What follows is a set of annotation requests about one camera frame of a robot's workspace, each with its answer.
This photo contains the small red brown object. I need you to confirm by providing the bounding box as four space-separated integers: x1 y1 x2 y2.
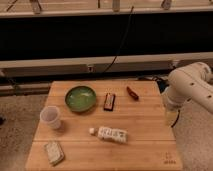
126 86 139 100

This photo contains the green ceramic bowl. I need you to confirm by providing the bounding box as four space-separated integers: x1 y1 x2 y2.
65 86 97 113

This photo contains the blue power adapter box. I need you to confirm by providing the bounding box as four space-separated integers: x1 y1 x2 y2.
159 81 169 93

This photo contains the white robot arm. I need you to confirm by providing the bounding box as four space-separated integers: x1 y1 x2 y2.
162 62 213 126

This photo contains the black hanging cable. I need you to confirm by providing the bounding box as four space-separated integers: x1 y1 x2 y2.
101 5 135 74

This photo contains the translucent plastic cup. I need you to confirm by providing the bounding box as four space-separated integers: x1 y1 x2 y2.
40 106 61 129

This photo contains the dark rectangular snack bar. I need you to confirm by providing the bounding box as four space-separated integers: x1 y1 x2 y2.
104 93 115 111

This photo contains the white labelled plastic bottle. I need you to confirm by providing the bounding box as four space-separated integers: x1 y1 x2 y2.
89 126 127 143

